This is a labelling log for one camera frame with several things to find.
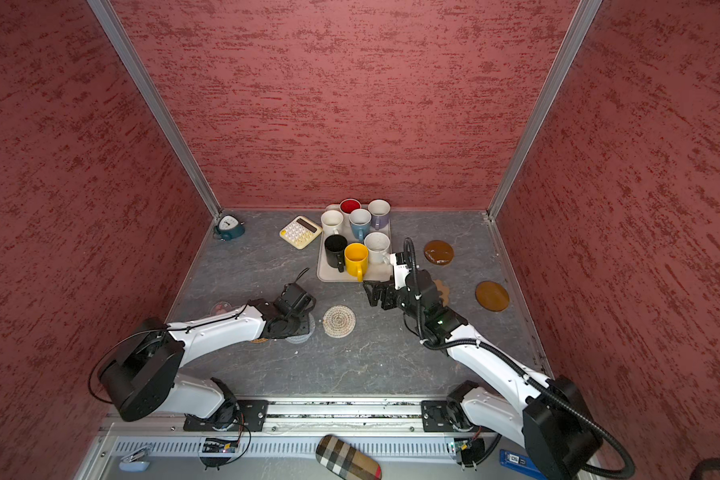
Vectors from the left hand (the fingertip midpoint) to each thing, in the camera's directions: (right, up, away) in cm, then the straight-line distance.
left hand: (301, 332), depth 89 cm
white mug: (+7, +35, +20) cm, 41 cm away
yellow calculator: (-6, +31, +22) cm, 39 cm away
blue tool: (+55, -22, -23) cm, 64 cm away
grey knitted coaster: (-1, -2, -2) cm, 3 cm away
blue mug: (+17, +34, +18) cm, 42 cm away
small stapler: (-33, -23, -22) cm, 46 cm away
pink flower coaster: (-27, +7, +4) cm, 28 cm away
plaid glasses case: (+15, -22, -23) cm, 35 cm away
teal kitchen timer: (-32, +32, +21) cm, 51 cm away
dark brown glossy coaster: (+46, +23, +18) cm, 55 cm away
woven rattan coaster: (-3, +7, -27) cm, 28 cm away
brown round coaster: (+62, +9, +9) cm, 64 cm away
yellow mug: (+16, +22, +12) cm, 30 cm away
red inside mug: (+12, +42, +26) cm, 50 cm away
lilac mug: (+25, +40, +27) cm, 54 cm away
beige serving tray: (+23, +17, +12) cm, 31 cm away
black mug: (+9, +26, +11) cm, 29 cm away
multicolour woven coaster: (+11, +3, +1) cm, 12 cm away
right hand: (+22, +15, -8) cm, 28 cm away
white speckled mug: (+24, +26, +15) cm, 39 cm away
